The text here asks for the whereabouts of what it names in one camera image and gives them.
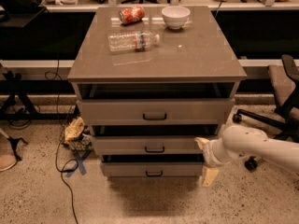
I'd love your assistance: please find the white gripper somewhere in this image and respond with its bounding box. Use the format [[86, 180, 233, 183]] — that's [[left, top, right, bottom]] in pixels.
[[195, 137, 230, 187]]

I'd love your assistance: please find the grey drawer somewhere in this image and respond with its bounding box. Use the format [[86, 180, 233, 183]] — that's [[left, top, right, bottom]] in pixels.
[[77, 98, 235, 126], [100, 162, 203, 177], [92, 136, 212, 155]]

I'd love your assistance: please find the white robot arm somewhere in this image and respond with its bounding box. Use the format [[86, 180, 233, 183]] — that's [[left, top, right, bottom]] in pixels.
[[195, 125, 299, 187]]

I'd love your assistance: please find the grey top drawer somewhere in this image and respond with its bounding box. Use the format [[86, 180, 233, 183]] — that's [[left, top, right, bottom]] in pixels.
[[77, 98, 235, 126]]

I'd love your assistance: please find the grey bottom drawer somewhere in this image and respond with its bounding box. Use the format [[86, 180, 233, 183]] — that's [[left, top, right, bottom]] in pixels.
[[100, 162, 203, 177]]

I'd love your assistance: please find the grey drawer cabinet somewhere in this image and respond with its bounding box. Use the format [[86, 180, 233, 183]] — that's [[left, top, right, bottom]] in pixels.
[[68, 7, 246, 164]]

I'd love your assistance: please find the blue tape cross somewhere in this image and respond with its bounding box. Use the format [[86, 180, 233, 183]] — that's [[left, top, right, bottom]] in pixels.
[[65, 150, 91, 177]]

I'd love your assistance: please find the clear plastic water bottle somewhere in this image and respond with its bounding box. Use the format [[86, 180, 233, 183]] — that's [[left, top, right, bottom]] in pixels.
[[107, 31, 160, 52]]

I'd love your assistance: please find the white ceramic bowl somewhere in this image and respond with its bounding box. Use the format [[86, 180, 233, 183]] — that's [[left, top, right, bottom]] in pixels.
[[162, 6, 191, 29]]

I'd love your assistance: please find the crushed orange soda can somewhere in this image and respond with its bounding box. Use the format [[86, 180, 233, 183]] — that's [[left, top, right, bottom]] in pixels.
[[119, 6, 145, 25]]

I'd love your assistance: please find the black tripod stand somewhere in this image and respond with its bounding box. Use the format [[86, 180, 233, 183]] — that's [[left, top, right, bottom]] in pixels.
[[0, 63, 78, 162]]

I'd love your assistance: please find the black floor cable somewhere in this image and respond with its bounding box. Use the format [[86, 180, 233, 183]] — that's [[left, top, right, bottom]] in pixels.
[[44, 59, 80, 224]]

